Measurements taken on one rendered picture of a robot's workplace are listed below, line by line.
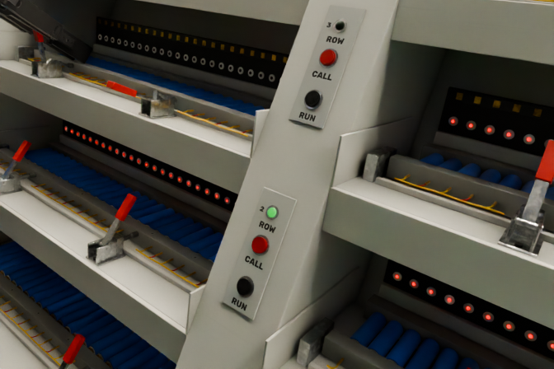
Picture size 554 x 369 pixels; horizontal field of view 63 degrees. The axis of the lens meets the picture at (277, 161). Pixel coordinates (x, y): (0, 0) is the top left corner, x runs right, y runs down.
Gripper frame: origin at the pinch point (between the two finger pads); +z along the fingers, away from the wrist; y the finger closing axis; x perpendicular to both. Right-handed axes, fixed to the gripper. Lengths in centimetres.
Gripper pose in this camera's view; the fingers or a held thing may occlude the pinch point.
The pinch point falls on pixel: (65, 44)
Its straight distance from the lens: 83.4
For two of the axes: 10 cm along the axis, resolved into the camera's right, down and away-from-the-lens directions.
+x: 4.1, -9.0, 1.3
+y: 8.0, 2.9, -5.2
